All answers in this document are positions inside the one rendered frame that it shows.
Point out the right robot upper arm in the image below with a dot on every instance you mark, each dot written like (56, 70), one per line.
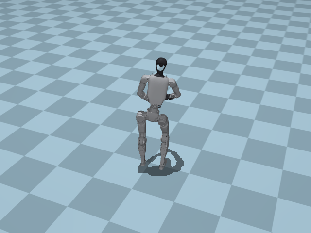
(173, 85)

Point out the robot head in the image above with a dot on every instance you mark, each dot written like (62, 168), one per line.
(160, 61)

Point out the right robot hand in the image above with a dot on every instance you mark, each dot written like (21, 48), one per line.
(167, 97)

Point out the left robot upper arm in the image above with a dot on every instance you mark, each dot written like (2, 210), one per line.
(142, 84)

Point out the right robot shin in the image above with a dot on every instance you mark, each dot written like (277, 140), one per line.
(164, 150)

